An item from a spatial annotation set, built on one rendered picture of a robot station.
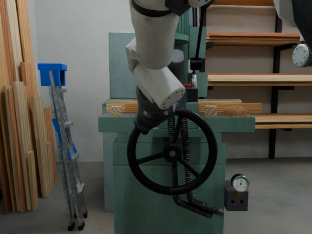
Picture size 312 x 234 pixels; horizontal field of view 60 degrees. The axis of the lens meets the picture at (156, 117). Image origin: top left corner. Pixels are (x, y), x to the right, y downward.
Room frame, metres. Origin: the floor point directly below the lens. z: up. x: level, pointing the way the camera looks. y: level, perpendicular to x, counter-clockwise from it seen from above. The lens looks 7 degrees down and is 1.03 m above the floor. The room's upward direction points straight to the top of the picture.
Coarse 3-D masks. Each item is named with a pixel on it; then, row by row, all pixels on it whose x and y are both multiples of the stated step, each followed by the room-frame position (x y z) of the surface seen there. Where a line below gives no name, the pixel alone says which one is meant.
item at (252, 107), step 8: (128, 104) 1.17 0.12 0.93; (136, 104) 1.17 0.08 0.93; (200, 104) 1.17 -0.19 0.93; (208, 104) 1.17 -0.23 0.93; (216, 104) 1.17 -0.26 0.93; (224, 104) 1.17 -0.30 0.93; (232, 104) 1.17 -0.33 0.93; (240, 104) 1.17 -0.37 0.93; (248, 104) 1.17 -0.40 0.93; (256, 104) 1.17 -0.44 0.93; (256, 112) 1.17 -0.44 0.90
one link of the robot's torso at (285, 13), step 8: (280, 0) 0.60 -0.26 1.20; (288, 0) 0.59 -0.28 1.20; (296, 0) 0.57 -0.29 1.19; (304, 0) 0.56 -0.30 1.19; (280, 8) 0.61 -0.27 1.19; (288, 8) 0.60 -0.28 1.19; (296, 8) 0.58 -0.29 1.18; (304, 8) 0.56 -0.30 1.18; (280, 16) 0.62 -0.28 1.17; (288, 16) 0.62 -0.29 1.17; (296, 16) 0.60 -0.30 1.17; (304, 16) 0.57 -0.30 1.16; (288, 24) 0.63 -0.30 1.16; (296, 24) 0.61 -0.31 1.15; (304, 24) 0.58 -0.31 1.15; (304, 32) 0.59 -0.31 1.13
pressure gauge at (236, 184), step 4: (236, 176) 0.96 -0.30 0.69; (240, 176) 0.95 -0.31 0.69; (244, 176) 0.95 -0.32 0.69; (232, 180) 0.96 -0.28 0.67; (236, 180) 0.96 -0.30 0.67; (240, 180) 0.96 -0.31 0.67; (244, 180) 0.96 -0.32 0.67; (248, 180) 0.95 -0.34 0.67; (232, 184) 0.95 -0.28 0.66; (236, 184) 0.96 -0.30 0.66; (244, 184) 0.96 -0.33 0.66; (248, 184) 0.95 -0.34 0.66; (236, 188) 0.96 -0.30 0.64; (240, 188) 0.96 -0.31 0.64; (244, 188) 0.96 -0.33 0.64; (236, 192) 0.98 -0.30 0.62
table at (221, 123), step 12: (108, 120) 1.02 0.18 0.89; (120, 120) 1.02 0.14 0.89; (132, 120) 1.02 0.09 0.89; (216, 120) 1.02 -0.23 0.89; (228, 120) 1.02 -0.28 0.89; (240, 120) 1.02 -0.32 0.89; (252, 120) 1.02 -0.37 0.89; (156, 132) 0.92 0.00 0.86; (168, 132) 0.92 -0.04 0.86; (180, 132) 0.92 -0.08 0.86; (192, 132) 0.92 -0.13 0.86
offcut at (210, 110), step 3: (207, 105) 1.07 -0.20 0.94; (210, 105) 1.07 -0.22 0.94; (207, 108) 1.03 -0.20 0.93; (210, 108) 1.03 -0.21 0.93; (213, 108) 1.02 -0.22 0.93; (216, 108) 1.05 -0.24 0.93; (207, 111) 1.03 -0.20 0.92; (210, 111) 1.03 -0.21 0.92; (213, 111) 1.02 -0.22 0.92; (216, 111) 1.05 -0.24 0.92; (207, 114) 1.03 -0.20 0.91; (210, 114) 1.03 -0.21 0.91; (213, 114) 1.02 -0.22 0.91; (216, 114) 1.05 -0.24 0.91
